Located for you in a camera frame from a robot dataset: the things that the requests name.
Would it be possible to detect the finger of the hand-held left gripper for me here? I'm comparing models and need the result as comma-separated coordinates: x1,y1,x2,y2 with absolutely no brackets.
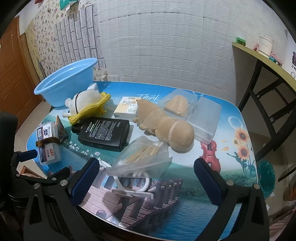
10,149,38,177
15,167,72,184

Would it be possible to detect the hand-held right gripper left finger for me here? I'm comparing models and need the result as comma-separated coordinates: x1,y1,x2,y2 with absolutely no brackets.
23,159,100,241

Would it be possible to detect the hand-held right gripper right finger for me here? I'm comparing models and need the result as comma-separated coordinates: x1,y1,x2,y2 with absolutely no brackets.
194,158,270,241

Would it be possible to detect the clear plastic box lid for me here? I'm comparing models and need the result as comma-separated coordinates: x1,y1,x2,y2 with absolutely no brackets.
185,96,223,143

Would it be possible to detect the blue plastic basin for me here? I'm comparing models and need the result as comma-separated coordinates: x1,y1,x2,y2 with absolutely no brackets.
34,58,99,107

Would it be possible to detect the white plush toy yellow hat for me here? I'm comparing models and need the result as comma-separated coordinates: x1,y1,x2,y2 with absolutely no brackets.
63,83,111,127

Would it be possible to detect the clear plastic toothpick box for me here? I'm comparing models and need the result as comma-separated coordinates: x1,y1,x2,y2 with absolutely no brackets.
158,89,199,120

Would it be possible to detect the clear floss pick box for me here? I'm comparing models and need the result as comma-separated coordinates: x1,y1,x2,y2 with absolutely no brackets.
36,122,62,165

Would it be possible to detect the brown rubber band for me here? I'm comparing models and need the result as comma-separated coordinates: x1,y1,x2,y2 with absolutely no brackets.
36,137,62,147

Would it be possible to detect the brown snack packet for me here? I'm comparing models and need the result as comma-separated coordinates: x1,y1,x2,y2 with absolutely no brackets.
55,115,68,142

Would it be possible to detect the white plastic hook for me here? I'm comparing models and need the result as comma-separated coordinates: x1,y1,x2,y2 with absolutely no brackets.
97,160,154,200

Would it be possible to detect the black flat bottle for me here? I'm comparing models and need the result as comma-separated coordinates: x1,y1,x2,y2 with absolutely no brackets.
71,117,130,152

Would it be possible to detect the wooden door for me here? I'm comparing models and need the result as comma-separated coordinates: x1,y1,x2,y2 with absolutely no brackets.
0,17,43,130

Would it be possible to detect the teal patterned stool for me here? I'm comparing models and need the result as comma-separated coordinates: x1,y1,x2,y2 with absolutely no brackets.
258,160,275,198

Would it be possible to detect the clear cotton swab bag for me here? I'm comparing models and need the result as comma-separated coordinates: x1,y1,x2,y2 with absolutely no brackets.
106,136,173,179

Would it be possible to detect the beige plush toy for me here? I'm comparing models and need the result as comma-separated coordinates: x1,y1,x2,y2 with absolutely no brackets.
132,100,195,152

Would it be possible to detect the white and yellow tissue pack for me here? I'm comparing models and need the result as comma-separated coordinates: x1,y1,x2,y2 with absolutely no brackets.
113,96,142,119

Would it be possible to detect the bundle of wooden toothpicks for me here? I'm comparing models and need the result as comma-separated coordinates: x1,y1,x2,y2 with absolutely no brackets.
164,95,190,114

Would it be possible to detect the green-topped black metal table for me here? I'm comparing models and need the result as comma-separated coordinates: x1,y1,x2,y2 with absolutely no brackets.
232,42,296,183

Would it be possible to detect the pink plush item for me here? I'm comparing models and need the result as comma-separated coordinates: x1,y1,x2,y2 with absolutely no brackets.
269,50,284,66

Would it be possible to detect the green plastic bag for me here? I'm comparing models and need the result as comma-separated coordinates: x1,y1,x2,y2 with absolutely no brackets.
60,0,79,11

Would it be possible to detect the white printed sign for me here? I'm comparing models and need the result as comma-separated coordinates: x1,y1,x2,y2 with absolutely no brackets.
290,51,296,79

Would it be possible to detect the white paper cup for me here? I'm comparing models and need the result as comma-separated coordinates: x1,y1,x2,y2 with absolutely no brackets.
258,35,274,57

